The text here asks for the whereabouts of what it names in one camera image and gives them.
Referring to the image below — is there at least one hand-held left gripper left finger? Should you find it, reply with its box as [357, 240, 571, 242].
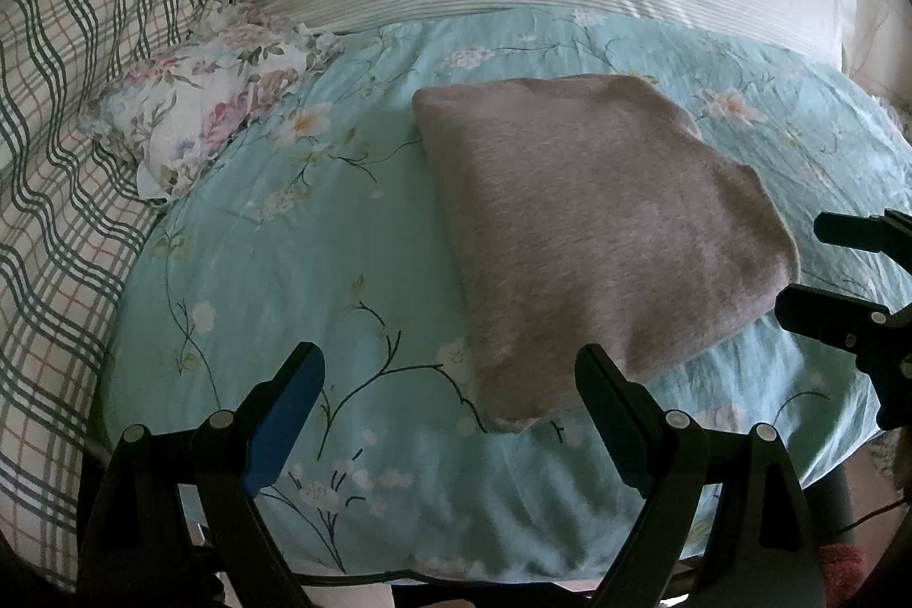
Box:
[75, 341, 327, 608]

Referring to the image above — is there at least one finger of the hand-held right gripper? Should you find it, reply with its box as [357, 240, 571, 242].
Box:
[774, 284, 912, 431]
[813, 207, 912, 267]

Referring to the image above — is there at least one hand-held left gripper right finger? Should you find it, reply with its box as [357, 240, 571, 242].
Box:
[574, 343, 831, 608]

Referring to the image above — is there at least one pinkish grey garment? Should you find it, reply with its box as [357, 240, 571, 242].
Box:
[412, 74, 803, 434]

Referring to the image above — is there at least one light blue floral bedsheet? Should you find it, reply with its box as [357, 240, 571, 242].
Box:
[100, 6, 912, 581]

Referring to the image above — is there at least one red fuzzy object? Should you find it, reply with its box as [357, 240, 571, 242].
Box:
[819, 544, 866, 608]

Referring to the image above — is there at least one plaid blanket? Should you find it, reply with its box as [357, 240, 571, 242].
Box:
[0, 0, 250, 591]

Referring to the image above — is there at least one floral ruffled pillow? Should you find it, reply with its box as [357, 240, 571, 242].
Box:
[78, 6, 347, 203]

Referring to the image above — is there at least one black cable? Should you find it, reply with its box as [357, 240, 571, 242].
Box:
[833, 497, 912, 538]

